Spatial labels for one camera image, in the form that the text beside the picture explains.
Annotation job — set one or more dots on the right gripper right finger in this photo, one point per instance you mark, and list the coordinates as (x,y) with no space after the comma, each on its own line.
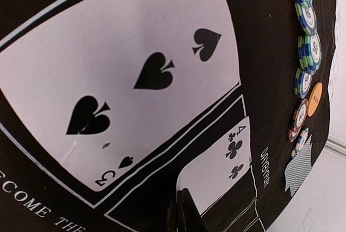
(188,218)

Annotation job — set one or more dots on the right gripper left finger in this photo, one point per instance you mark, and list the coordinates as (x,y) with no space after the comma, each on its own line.
(170,211)

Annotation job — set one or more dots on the four of clubs card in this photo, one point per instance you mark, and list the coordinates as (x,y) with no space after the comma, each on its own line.
(213,173)

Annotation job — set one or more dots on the dealt card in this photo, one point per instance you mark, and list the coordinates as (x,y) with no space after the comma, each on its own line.
(298,168)

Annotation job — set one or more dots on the blue 10 chip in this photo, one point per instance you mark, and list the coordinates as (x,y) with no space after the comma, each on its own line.
(302,138)

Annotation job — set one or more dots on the three of spades card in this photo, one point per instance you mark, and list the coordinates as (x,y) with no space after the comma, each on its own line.
(104,83)

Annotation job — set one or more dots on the orange big blind button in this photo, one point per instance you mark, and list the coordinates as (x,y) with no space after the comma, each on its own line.
(314,98)

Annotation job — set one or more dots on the green 50 chip row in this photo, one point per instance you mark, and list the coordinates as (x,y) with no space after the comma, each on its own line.
(308,46)

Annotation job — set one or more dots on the black poker mat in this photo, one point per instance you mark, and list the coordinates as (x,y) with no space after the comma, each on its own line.
(38,194)

